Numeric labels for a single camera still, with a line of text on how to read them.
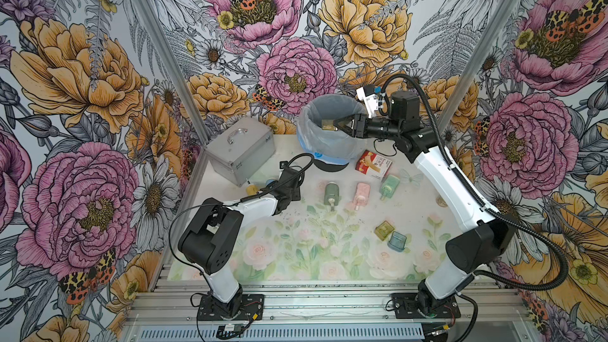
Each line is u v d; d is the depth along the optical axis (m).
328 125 0.72
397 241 0.88
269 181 0.76
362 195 0.93
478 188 0.94
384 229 0.92
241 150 0.98
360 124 0.63
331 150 0.95
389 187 0.96
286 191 0.75
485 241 0.43
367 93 0.64
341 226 0.92
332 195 0.92
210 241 0.47
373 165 1.06
